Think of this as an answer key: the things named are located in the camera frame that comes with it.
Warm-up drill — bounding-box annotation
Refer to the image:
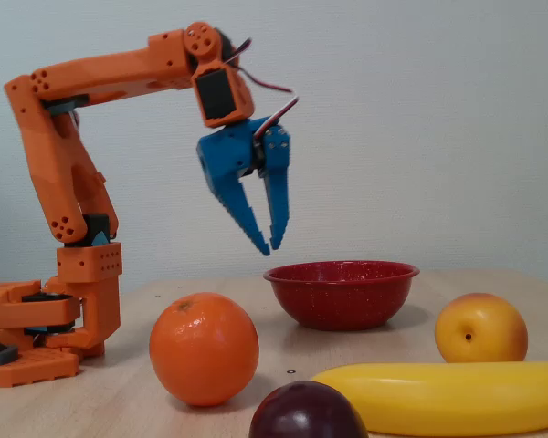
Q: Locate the yellow toy banana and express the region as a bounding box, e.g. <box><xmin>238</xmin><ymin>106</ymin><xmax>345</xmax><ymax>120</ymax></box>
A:
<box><xmin>310</xmin><ymin>361</ymin><xmax>548</xmax><ymax>437</ymax></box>

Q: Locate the red speckled bowl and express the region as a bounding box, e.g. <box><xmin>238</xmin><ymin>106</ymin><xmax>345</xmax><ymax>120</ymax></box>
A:
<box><xmin>263</xmin><ymin>260</ymin><xmax>421</xmax><ymax>332</ymax></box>

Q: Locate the orange fruit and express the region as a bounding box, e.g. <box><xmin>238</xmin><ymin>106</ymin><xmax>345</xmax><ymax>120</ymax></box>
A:
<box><xmin>149</xmin><ymin>291</ymin><xmax>260</xmax><ymax>407</ymax></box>

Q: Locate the yellow orange peach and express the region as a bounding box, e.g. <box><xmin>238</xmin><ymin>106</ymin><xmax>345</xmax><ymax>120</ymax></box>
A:
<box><xmin>434</xmin><ymin>292</ymin><xmax>529</xmax><ymax>364</ymax></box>

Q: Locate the orange robot base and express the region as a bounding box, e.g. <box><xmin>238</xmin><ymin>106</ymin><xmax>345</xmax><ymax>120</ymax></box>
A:
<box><xmin>0</xmin><ymin>264</ymin><xmax>81</xmax><ymax>389</ymax></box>

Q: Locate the dark purple plum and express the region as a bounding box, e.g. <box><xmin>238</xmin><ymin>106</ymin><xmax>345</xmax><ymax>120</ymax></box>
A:
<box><xmin>248</xmin><ymin>381</ymin><xmax>370</xmax><ymax>438</ymax></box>

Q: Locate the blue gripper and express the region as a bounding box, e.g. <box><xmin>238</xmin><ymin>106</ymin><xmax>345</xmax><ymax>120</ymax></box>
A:
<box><xmin>195</xmin><ymin>117</ymin><xmax>291</xmax><ymax>257</ymax></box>

